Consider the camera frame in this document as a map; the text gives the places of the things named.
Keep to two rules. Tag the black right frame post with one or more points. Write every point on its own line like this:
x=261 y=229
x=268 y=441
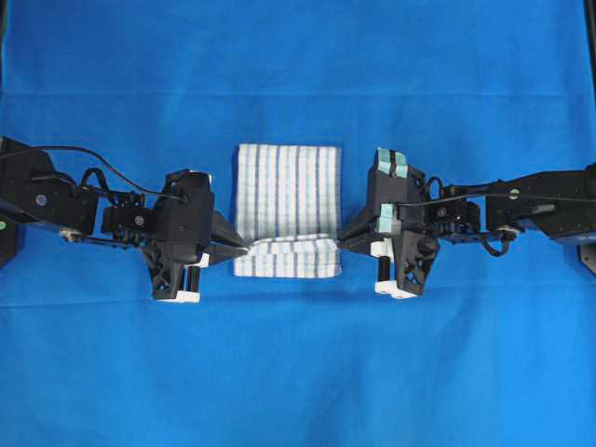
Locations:
x=590 y=10

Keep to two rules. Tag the blue striped white towel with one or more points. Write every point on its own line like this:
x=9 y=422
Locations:
x=288 y=210

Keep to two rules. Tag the black frame post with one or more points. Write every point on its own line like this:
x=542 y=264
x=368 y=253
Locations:
x=590 y=10
x=3 y=24

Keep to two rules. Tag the black left frame post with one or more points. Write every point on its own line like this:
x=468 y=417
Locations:
x=3 y=24

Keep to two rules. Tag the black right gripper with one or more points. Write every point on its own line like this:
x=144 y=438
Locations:
x=404 y=248

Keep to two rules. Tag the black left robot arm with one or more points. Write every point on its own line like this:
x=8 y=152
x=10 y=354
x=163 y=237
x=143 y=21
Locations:
x=33 y=192

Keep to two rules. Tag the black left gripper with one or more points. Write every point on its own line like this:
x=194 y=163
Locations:
x=184 y=223

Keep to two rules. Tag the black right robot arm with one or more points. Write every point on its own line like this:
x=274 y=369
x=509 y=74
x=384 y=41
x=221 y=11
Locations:
x=559 y=204

